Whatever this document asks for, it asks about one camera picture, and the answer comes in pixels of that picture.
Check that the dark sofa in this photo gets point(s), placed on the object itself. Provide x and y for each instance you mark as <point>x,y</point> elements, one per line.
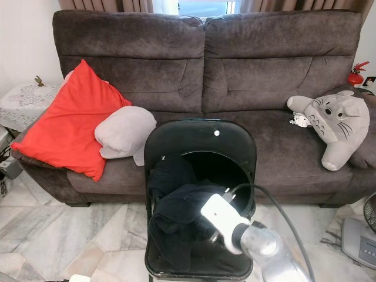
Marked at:
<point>164,70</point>

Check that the small brass figurine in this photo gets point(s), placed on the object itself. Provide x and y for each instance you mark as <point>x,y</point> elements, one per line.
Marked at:
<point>39,81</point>

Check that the glass window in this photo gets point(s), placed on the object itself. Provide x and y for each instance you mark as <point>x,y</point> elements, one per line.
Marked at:
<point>197,7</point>

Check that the red fire extinguisher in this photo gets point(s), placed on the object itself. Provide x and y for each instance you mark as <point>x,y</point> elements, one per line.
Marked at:
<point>355,76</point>

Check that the grey plush cushion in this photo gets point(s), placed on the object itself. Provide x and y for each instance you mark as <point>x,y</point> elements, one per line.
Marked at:
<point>126,129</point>

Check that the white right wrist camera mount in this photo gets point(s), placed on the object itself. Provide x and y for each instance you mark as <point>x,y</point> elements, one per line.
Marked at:
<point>220,214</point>

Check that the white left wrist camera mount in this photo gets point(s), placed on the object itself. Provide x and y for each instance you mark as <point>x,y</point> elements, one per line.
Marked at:
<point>79,278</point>

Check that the lace covered side table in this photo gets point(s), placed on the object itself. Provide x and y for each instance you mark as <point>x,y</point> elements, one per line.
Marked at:
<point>23,100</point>

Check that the small white spotted toy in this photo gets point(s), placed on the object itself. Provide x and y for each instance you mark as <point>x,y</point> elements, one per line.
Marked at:
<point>298,120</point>

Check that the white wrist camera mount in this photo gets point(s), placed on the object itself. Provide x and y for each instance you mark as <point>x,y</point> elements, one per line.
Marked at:
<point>220,214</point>
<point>79,278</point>

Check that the brown curtain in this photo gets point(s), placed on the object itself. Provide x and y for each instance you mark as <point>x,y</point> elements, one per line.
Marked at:
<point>106,5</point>
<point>305,6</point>

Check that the grey floor fan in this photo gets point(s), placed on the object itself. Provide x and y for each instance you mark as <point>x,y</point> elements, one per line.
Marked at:
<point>358,244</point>

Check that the black folding chair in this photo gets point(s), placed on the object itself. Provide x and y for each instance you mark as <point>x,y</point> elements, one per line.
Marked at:
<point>188,136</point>

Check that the red cushion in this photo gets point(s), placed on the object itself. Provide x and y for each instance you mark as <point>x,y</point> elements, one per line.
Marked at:
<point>70,123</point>

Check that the grey Totoro plush toy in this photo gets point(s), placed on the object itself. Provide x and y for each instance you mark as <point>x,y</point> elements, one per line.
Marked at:
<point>335,120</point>

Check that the grey power strip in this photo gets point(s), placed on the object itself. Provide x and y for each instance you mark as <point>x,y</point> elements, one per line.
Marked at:
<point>10,167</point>

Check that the black plastic bucket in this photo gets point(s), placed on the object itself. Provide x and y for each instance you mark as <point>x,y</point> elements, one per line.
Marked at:
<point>232,167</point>

